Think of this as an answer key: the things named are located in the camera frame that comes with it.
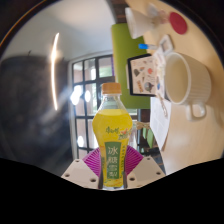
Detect green upholstered bench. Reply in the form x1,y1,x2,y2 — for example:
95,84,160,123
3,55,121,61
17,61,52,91
110,22,151,110

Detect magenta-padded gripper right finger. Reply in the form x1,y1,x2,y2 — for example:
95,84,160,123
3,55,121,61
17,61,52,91
122,145,166,190

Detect white bowl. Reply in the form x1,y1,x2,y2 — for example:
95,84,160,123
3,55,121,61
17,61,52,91
124,6,158,40

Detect yellow drink bottle orange cap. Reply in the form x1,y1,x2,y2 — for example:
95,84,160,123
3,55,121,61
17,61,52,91
92,82,134,191

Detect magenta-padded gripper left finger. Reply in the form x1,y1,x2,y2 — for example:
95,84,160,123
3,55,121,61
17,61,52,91
60,148,103,190

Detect white ribbed mug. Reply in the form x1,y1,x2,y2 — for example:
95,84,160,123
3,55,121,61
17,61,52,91
164,51,213,122

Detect sticker-covered black laptop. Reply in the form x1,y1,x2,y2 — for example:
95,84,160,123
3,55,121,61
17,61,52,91
126,53,166,98

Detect curved linear ceiling light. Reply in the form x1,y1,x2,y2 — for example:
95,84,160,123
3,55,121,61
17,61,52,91
50,32,61,112

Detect pendant ceiling lamps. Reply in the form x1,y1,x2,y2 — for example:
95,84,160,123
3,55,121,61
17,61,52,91
69,84,93,148

